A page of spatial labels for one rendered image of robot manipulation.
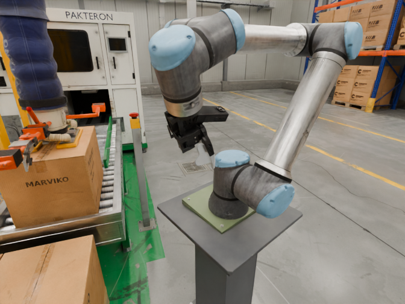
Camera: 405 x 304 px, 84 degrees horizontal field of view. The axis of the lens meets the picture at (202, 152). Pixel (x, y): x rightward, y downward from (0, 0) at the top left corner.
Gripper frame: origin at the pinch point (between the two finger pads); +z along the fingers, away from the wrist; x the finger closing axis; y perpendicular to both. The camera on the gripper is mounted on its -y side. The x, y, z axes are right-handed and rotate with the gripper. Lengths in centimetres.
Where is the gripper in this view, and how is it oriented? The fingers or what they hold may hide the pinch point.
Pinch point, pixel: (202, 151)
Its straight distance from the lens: 71.3
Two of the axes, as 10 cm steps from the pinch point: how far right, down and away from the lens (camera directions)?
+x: 5.4, 6.3, -5.6
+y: -8.3, 4.9, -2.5
